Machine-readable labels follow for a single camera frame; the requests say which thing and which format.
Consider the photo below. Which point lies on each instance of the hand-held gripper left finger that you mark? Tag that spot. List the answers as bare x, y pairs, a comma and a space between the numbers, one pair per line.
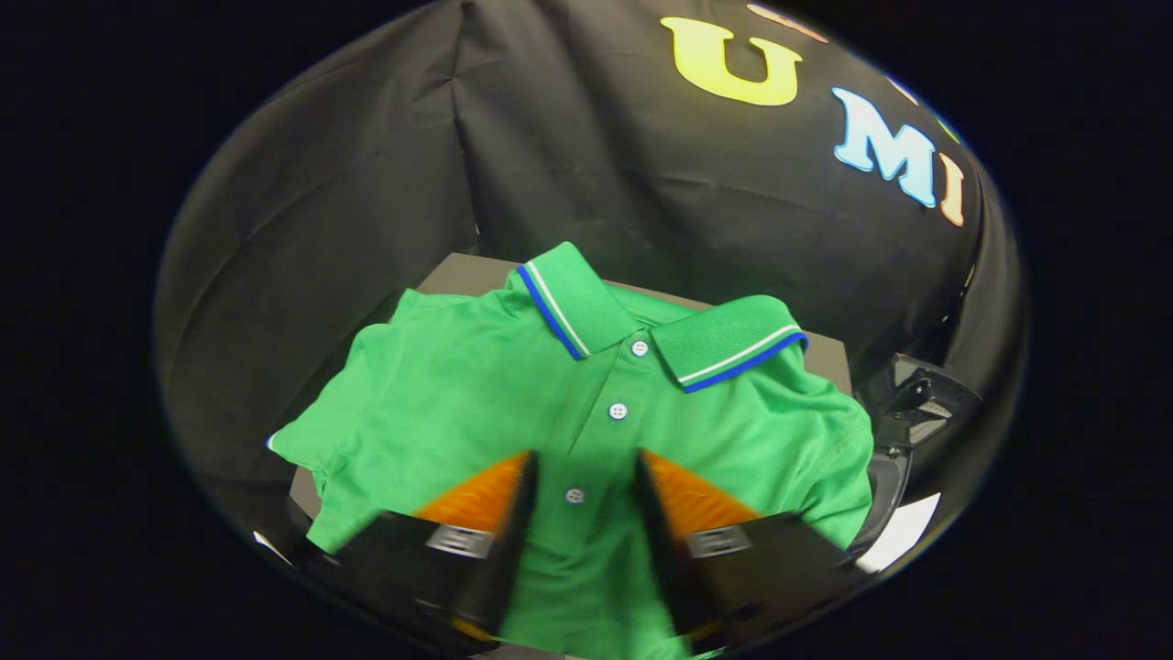
499, 568

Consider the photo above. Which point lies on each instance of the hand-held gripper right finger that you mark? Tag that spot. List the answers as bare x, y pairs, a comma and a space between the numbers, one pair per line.
664, 568

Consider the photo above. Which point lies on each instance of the green polo shirt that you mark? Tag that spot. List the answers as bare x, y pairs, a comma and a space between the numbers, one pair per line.
458, 394

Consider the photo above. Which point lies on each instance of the dark washing machine lid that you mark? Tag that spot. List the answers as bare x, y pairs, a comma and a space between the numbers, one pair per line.
916, 399

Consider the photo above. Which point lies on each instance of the dark cabinet with silver door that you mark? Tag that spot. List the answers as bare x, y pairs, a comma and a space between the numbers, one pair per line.
458, 273

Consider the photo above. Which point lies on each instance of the black backdrop cloth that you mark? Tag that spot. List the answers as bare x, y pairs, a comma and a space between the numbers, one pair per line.
550, 137

